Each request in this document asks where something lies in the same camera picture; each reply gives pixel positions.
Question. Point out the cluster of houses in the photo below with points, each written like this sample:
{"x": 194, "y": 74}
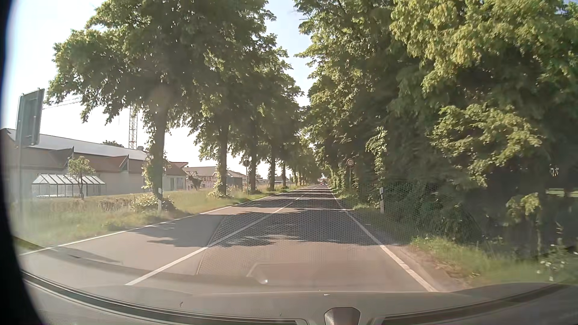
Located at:
{"x": 203, "y": 176}

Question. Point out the car's own bonnet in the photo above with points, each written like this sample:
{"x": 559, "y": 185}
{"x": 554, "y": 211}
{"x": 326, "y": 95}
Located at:
{"x": 280, "y": 307}

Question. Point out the grass verge under trees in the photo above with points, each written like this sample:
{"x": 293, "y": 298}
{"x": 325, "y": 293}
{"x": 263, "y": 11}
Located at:
{"x": 451, "y": 257}

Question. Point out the glass greenhouse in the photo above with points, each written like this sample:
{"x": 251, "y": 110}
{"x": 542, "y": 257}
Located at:
{"x": 63, "y": 184}

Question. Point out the row of roadside trees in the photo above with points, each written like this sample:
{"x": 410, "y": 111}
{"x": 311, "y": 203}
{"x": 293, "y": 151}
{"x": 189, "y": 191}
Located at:
{"x": 180, "y": 81}

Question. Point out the road sign on post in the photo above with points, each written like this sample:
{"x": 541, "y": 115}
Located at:
{"x": 246, "y": 167}

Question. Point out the dense row of trees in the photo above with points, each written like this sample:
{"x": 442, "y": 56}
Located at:
{"x": 451, "y": 99}

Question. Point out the large grey-roofed building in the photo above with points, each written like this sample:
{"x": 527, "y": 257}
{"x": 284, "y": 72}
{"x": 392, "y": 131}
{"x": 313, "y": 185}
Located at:
{"x": 58, "y": 158}

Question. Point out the small young tree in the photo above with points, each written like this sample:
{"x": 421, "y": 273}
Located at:
{"x": 80, "y": 170}

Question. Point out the round speed limit sign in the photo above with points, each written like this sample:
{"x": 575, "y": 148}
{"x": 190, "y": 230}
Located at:
{"x": 350, "y": 163}

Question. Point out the grey asphalt road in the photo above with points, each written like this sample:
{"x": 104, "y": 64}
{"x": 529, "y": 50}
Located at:
{"x": 289, "y": 234}

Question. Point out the white marker post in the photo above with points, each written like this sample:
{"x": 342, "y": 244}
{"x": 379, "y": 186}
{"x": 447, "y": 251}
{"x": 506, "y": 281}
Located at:
{"x": 381, "y": 198}
{"x": 159, "y": 198}

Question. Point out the lattice mast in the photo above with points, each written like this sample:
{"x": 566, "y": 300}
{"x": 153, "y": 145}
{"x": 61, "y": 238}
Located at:
{"x": 132, "y": 128}

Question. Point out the road sign seen from behind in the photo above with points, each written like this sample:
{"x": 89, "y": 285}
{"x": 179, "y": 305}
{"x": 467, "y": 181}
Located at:
{"x": 30, "y": 117}

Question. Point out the grass verge with field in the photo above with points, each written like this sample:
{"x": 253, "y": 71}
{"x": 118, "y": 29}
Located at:
{"x": 90, "y": 216}

